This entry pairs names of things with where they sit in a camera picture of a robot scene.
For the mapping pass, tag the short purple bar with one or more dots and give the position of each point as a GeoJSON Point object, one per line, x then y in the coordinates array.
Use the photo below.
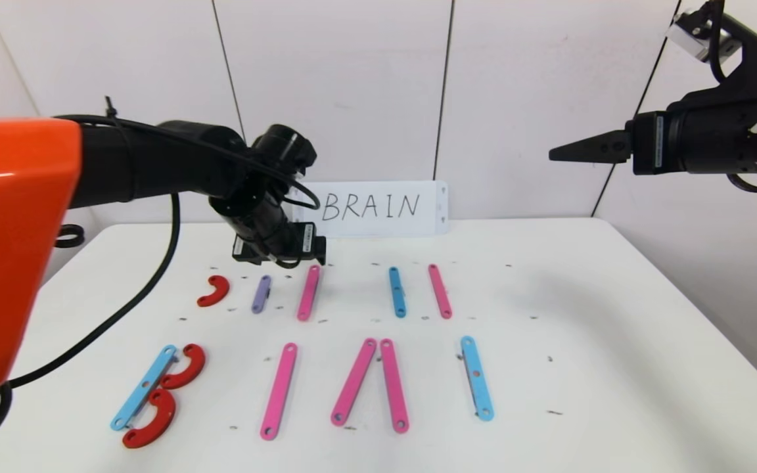
{"type": "Point", "coordinates": [261, 294]}

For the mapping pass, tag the small red curved piece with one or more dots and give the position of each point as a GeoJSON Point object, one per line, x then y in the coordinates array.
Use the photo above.
{"type": "Point", "coordinates": [223, 288]}

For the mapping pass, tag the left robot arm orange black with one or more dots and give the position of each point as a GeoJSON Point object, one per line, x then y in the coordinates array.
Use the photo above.
{"type": "Point", "coordinates": [23, 230]}

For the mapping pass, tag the narrow pink bar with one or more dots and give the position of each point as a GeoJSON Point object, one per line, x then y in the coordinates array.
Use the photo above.
{"type": "Point", "coordinates": [439, 292]}

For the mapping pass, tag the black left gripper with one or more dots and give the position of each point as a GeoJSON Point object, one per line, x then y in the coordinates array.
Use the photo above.
{"type": "Point", "coordinates": [278, 248]}

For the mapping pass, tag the white BRAIN sign card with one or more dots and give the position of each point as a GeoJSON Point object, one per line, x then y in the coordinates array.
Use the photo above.
{"type": "Point", "coordinates": [385, 207]}

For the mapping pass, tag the long pink bar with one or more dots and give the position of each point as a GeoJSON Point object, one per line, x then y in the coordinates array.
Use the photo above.
{"type": "Point", "coordinates": [354, 381]}
{"type": "Point", "coordinates": [278, 391]}
{"type": "Point", "coordinates": [393, 385]}
{"type": "Point", "coordinates": [309, 293]}

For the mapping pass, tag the black right camera mount bracket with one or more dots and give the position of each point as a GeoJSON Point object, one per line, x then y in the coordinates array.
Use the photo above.
{"type": "Point", "coordinates": [753, 59]}

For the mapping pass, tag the large red curved piece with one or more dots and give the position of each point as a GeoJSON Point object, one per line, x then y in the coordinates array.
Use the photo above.
{"type": "Point", "coordinates": [167, 415]}
{"type": "Point", "coordinates": [198, 364]}

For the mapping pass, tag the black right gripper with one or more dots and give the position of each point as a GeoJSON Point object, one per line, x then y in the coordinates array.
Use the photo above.
{"type": "Point", "coordinates": [649, 144]}

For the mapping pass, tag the dark blue bar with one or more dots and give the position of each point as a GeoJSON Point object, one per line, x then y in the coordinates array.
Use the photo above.
{"type": "Point", "coordinates": [397, 292]}

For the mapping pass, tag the long light blue bar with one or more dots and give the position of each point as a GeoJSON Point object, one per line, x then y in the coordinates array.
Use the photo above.
{"type": "Point", "coordinates": [476, 379]}
{"type": "Point", "coordinates": [144, 387]}

